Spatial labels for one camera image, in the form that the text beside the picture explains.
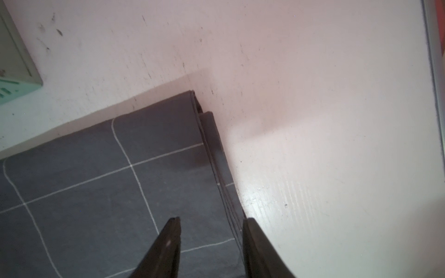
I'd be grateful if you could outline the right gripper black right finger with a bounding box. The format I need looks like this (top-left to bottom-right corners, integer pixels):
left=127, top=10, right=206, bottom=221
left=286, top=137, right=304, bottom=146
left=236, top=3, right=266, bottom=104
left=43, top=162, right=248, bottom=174
left=242, top=218, right=295, bottom=278

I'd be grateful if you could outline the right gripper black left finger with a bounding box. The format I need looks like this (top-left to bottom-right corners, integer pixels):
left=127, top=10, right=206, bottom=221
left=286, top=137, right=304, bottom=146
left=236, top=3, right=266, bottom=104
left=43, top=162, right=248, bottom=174
left=130, top=217, right=181, bottom=278

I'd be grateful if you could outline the dark grey checked cloth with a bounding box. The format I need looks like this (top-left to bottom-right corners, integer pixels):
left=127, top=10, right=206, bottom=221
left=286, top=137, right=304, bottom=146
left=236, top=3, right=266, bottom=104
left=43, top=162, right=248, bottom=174
left=1, top=91, right=245, bottom=278

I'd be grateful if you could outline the green desktop file organizer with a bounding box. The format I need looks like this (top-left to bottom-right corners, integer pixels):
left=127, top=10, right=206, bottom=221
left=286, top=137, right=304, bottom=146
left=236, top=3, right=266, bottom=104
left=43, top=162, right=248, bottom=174
left=0, top=1, right=43, bottom=104

